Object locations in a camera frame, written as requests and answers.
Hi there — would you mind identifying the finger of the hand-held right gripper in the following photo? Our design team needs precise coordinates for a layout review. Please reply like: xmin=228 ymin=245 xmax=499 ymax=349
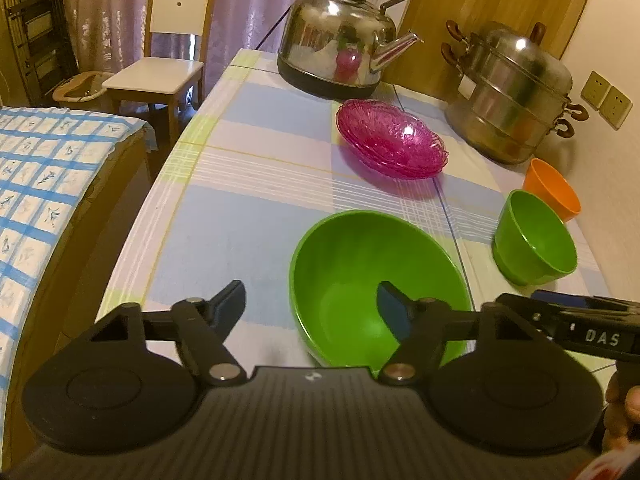
xmin=531 ymin=288 xmax=640 ymax=312
xmin=495 ymin=292 xmax=566 ymax=337

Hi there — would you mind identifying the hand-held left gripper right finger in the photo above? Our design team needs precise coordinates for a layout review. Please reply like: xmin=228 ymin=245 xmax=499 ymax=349
xmin=376 ymin=281 xmax=546 ymax=386

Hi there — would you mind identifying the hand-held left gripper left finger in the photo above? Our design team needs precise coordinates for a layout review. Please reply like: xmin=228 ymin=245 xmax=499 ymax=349
xmin=75 ymin=280 xmax=247 ymax=386

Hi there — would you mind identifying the green plastic bowl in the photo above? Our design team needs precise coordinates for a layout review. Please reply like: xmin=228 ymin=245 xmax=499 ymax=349
xmin=289 ymin=210 xmax=473 ymax=368
xmin=492 ymin=189 xmax=578 ymax=287

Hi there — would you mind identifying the orange plastic bowl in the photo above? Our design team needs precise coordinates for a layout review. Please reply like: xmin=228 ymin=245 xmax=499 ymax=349
xmin=523 ymin=158 xmax=582 ymax=223

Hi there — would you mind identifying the pink transparent plastic plate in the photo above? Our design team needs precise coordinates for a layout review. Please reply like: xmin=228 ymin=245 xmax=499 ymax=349
xmin=345 ymin=125 xmax=447 ymax=177
xmin=336 ymin=99 xmax=443 ymax=173
xmin=352 ymin=135 xmax=449 ymax=181

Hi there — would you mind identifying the person's right hand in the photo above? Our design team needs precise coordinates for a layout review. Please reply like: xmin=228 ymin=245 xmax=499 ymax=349
xmin=602 ymin=385 xmax=640 ymax=453

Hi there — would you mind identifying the checked pastel tablecloth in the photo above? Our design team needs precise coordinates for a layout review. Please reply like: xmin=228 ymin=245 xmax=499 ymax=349
xmin=97 ymin=48 xmax=616 ymax=376

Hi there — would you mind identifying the white red cloth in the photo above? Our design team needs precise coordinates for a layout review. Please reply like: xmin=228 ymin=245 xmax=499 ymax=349
xmin=575 ymin=447 xmax=640 ymax=480

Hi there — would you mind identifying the stainless steel steamer pot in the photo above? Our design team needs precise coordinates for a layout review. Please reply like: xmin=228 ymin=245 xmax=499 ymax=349
xmin=440 ymin=20 xmax=590 ymax=165

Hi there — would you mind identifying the blue white patterned blanket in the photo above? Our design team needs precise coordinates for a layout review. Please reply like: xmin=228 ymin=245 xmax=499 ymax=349
xmin=0 ymin=106 xmax=151 ymax=396

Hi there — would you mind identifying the white wooden chair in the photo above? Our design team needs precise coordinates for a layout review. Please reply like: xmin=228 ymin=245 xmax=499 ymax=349
xmin=102 ymin=0 xmax=221 ymax=151

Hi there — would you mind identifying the beige waste basket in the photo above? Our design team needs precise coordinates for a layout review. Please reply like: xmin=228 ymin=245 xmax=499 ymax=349
xmin=51 ymin=71 xmax=117 ymax=109

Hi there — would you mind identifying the stainless steel kettle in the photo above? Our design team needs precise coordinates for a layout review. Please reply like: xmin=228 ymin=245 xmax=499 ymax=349
xmin=276 ymin=0 xmax=423 ymax=101

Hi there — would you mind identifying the pale purple lace curtain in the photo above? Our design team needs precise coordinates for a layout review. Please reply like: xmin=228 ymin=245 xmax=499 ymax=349
xmin=60 ymin=0 xmax=381 ymax=86

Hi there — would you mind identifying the black folding rack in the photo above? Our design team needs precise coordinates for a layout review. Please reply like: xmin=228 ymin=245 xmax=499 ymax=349
xmin=0 ymin=0 xmax=78 ymax=108

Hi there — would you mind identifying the wooden bed frame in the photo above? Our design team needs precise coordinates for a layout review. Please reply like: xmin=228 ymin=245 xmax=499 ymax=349
xmin=10 ymin=130 xmax=157 ymax=461

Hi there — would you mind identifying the beige wall socket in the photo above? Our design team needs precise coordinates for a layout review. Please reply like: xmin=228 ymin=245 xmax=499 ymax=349
xmin=580 ymin=71 xmax=612 ymax=110
xmin=599 ymin=85 xmax=633 ymax=131

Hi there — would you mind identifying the black kettle cord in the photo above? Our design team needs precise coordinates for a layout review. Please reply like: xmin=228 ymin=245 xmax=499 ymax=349
xmin=261 ymin=2 xmax=302 ymax=45

